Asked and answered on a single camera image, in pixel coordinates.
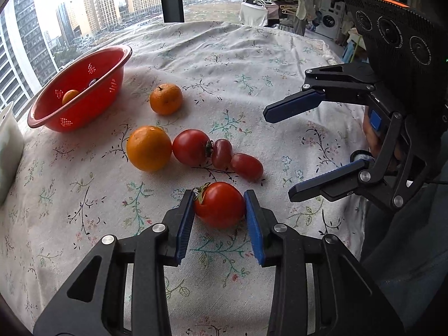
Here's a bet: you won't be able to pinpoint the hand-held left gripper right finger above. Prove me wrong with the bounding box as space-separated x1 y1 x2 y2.
244 189 405 336

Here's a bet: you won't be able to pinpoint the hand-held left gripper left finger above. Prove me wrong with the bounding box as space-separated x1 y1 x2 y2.
33 189 195 336

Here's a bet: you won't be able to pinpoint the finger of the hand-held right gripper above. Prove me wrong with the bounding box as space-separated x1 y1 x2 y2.
288 112 426 211
262 62 378 124

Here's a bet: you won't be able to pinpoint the red plastic colander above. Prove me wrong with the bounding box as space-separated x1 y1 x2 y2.
27 45 133 133

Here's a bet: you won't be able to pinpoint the person's right hand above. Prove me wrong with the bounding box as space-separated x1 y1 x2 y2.
361 107 387 159

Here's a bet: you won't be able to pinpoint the small oblong red tomato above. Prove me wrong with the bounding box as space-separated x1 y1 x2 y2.
230 153 264 183
211 139 233 169

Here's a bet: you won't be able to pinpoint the white floral tablecloth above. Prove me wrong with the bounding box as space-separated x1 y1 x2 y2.
0 21 372 336

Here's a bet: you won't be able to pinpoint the white washing machine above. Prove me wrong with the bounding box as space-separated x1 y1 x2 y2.
317 2 347 40

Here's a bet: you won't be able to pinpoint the large orange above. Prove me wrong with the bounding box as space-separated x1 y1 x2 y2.
126 125 173 172

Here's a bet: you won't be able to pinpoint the hanging clothes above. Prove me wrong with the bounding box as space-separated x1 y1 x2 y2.
276 0 320 33

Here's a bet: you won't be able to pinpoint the white hanging garment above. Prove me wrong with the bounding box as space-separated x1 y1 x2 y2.
240 2 269 27

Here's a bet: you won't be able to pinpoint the person's dark clothing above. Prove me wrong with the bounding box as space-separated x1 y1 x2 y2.
360 178 448 336

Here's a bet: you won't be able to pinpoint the mandarin with green stem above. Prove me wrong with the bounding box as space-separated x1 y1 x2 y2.
150 83 183 116

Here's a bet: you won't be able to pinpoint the white plastic bowl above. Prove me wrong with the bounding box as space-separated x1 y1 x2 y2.
0 101 25 205

